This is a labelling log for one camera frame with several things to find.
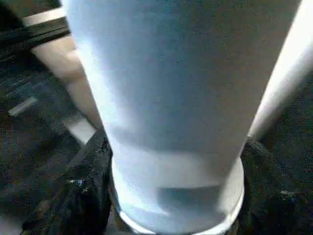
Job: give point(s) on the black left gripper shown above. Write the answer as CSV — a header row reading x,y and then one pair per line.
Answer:
x,y
36,31

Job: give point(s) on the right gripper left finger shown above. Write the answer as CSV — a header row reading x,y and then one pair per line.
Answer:
x,y
80,191

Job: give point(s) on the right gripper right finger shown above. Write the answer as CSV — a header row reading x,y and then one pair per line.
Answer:
x,y
276,208

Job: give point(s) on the white plastic table top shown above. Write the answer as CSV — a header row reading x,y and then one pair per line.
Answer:
x,y
281,85

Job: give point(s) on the white plastic table leg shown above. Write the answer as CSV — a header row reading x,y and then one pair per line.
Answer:
x,y
171,85

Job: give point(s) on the black mat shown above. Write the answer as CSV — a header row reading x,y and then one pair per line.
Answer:
x,y
36,159

